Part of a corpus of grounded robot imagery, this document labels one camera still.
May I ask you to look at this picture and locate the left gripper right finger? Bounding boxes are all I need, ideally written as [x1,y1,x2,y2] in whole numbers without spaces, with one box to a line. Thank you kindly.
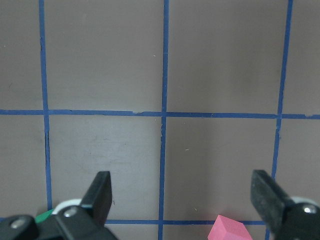
[250,170,320,240]

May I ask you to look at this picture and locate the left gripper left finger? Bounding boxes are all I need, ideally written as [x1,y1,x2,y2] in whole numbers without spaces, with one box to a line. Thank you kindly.
[0,171,117,240]

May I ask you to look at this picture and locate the green foam cube centre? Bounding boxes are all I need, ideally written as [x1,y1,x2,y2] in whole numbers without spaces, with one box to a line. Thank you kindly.
[34,209,55,224]

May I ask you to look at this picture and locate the pink foam cube centre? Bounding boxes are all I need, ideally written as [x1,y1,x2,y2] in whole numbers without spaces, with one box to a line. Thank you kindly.
[207,214,252,240]

